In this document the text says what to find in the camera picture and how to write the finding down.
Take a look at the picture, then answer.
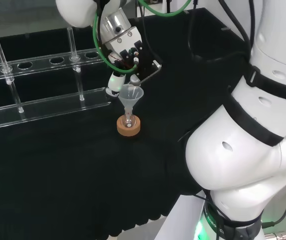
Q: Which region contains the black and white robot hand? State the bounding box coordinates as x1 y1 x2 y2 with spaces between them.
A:
102 25 163 98

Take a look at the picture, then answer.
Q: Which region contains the translucent plastic funnel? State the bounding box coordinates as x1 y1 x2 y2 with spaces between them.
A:
117 83 144 115

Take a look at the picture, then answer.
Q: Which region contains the glass round-bottom flask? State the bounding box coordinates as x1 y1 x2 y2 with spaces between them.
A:
122 109 135 128

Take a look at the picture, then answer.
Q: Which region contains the clear acrylic funnel stand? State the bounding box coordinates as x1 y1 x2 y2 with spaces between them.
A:
0 26 112 130

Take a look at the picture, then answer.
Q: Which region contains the black bench cloth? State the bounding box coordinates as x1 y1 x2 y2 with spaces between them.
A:
0 7 252 238

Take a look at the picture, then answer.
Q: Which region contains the green cable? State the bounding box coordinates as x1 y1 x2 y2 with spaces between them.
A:
92 0 193 75

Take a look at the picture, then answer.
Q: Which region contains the thick black cable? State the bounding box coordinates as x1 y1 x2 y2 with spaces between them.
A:
187 0 251 63

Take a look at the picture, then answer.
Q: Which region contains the cork ring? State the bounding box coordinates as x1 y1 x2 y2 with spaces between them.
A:
116 114 142 138

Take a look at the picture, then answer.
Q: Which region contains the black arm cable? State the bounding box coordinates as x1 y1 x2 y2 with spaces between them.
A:
217 0 252 48
247 0 256 50

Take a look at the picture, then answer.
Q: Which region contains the black cable with plug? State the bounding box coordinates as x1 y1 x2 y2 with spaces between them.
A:
260 178 286 229

